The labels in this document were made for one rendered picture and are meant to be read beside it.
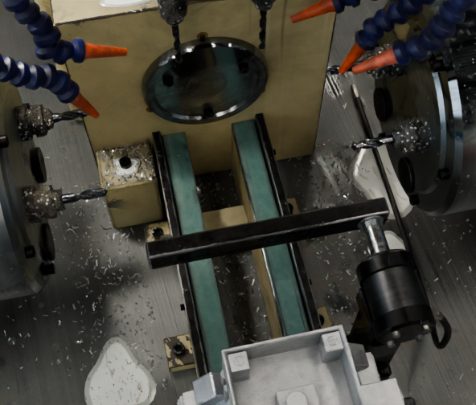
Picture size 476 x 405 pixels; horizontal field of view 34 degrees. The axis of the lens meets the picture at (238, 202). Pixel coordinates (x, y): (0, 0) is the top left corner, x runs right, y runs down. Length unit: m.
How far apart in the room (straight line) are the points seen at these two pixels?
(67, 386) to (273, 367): 0.40
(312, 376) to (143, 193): 0.42
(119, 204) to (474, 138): 0.46
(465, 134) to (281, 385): 0.30
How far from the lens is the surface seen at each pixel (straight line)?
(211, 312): 0.88
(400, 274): 0.78
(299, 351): 0.66
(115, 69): 0.87
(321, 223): 0.80
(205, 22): 0.84
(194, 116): 0.95
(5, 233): 0.73
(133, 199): 1.00
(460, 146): 0.78
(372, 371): 0.73
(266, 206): 0.93
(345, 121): 1.15
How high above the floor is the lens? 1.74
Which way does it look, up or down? 62 degrees down
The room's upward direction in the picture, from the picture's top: straight up
